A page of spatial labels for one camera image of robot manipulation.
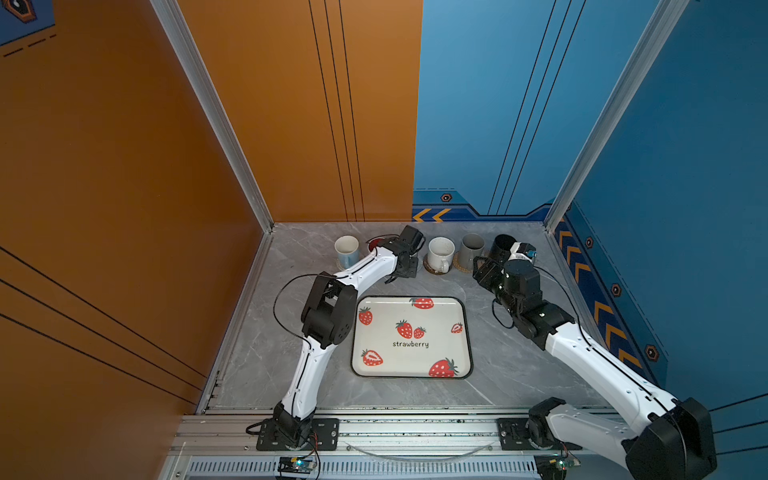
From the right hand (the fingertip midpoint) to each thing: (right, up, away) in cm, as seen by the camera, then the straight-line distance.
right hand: (478, 263), depth 80 cm
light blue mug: (-39, +4, +21) cm, 44 cm away
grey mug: (+4, +5, +20) cm, 21 cm away
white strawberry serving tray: (-15, -23, +9) cm, 29 cm away
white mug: (-7, +2, +20) cm, 21 cm away
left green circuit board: (-46, -48, -9) cm, 67 cm away
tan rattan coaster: (0, -1, +26) cm, 26 cm away
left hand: (-18, -2, +21) cm, 28 cm away
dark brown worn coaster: (-10, -4, +25) cm, 27 cm away
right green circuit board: (+15, -48, -10) cm, 51 cm away
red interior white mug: (-29, +6, +8) cm, 31 cm away
